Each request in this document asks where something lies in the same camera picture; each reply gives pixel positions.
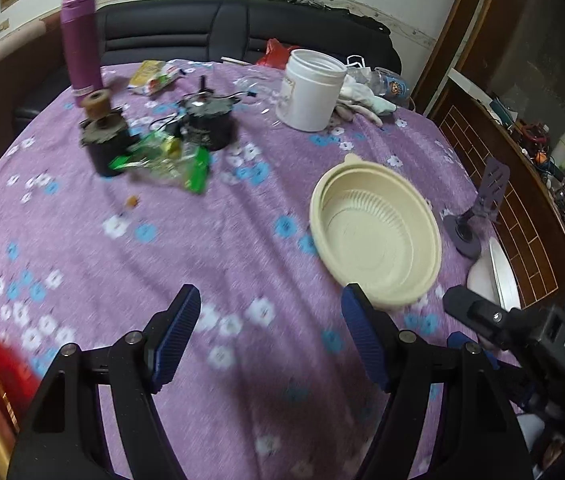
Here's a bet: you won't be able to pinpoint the white bowl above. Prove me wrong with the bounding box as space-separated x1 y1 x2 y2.
465 237 522 312

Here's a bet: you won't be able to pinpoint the cream plastic bowl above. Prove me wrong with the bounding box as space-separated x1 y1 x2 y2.
309 154 443 311

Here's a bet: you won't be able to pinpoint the purple floral tablecloth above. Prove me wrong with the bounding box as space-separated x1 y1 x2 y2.
0 62 475 479

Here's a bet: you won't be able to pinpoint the wooden cabinet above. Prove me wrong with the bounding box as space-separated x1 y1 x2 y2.
412 0 565 307

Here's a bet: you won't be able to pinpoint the green candy wrapper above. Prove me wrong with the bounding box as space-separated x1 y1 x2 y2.
109 131 211 195

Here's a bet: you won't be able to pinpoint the black cup with cork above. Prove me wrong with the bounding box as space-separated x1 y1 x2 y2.
80 89 136 178

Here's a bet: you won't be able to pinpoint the plastic water bottle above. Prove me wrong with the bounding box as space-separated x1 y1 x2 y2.
347 66 410 107

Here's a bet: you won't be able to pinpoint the white cloth gloves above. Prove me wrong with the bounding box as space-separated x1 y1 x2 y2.
334 75 398 127

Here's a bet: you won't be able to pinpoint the black round container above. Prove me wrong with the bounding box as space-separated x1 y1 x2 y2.
179 76 240 152

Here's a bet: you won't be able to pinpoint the brown armchair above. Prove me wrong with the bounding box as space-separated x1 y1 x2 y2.
0 12 64 158

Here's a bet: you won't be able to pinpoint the white plastic jar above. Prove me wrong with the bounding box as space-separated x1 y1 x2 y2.
276 49 346 132

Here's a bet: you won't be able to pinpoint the yellow snack packet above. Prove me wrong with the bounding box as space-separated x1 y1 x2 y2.
127 60 184 96

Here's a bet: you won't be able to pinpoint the red plastic bag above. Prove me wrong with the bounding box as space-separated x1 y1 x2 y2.
256 38 297 70

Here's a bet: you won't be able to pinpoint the purple thermos bottle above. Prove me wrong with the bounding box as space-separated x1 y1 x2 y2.
60 0 104 106

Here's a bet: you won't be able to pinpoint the black leather sofa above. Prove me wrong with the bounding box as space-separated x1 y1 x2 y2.
11 0 404 137

